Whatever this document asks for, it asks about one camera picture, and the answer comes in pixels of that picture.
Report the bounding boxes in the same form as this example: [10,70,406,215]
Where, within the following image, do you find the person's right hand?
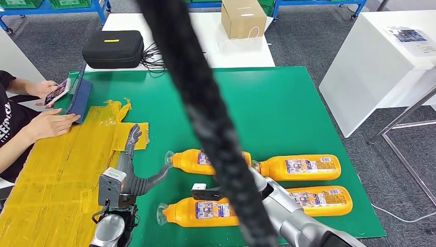
[23,108,82,141]

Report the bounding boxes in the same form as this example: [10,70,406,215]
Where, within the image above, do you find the person's left hand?
[31,80,59,109]

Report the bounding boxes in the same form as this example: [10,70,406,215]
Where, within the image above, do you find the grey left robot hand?
[116,123,171,205]

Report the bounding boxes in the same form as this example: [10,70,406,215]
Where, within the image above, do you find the white smartphone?
[43,78,71,107]

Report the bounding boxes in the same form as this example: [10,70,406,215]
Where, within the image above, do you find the orange detergent bottle clear cap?
[287,185,354,217]
[156,197,241,228]
[164,149,252,176]
[252,154,342,182]

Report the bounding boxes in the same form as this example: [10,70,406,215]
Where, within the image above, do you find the person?
[0,69,82,183]

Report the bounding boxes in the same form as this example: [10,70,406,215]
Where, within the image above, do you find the yellow taped plastic sheet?
[0,99,151,247]

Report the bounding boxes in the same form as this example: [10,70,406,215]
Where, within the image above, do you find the black zip carry case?
[81,30,145,69]

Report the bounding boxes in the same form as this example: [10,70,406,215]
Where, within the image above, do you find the green plastic crate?
[49,0,92,9]
[0,0,43,9]
[258,0,275,16]

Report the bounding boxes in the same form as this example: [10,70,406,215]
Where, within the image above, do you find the green table mat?
[54,66,387,247]

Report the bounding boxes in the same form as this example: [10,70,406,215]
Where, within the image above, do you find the brown cardboard box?
[221,0,268,40]

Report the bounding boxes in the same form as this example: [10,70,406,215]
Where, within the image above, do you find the white side table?
[319,9,436,138]

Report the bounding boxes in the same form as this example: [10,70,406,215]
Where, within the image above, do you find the printed paper leaflet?
[385,25,436,58]

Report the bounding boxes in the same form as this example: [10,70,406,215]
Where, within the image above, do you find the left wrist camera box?
[99,167,128,207]

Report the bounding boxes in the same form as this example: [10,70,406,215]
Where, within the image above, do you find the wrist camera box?
[99,167,128,207]
[190,183,224,202]

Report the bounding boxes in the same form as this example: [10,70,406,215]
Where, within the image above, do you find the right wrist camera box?
[190,183,224,202]

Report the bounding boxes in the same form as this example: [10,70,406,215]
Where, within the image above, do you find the black braided cable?
[135,0,279,247]

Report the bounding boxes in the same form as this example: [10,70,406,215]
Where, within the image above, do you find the black coiled cables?
[140,42,168,74]

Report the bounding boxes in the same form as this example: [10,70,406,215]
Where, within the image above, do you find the white floor cable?
[371,204,436,224]

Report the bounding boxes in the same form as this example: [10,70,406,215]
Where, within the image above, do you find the silver metal stand frame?
[368,85,436,207]

